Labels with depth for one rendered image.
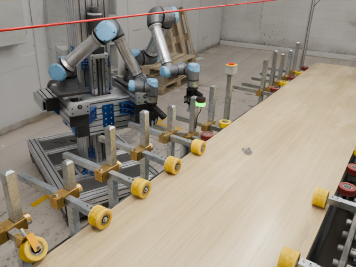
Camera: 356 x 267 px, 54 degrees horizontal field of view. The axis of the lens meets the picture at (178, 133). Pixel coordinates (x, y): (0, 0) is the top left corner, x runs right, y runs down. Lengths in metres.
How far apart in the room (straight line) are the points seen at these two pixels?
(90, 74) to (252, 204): 1.61
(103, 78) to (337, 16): 7.69
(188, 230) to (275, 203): 0.43
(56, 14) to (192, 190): 3.48
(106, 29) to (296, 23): 7.97
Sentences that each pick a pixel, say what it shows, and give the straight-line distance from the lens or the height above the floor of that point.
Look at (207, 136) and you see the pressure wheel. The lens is 2.14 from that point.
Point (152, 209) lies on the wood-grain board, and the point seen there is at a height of 0.90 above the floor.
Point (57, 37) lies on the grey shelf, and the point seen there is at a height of 1.03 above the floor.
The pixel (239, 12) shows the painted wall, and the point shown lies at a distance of 10.16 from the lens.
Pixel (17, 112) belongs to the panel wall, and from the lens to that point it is 4.70.
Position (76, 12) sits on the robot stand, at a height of 1.53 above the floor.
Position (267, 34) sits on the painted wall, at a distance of 10.00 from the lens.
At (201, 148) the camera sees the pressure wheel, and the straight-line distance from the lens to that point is 1.91.
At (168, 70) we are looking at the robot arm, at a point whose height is 1.23.
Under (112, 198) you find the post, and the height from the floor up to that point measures 0.79.
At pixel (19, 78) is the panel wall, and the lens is 4.64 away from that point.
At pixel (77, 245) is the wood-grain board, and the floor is 0.90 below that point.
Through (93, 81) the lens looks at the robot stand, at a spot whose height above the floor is 1.05.
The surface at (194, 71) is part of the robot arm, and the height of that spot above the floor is 1.23.
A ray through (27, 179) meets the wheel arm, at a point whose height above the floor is 0.96.
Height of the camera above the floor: 1.80
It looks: 25 degrees down
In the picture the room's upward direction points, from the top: 2 degrees clockwise
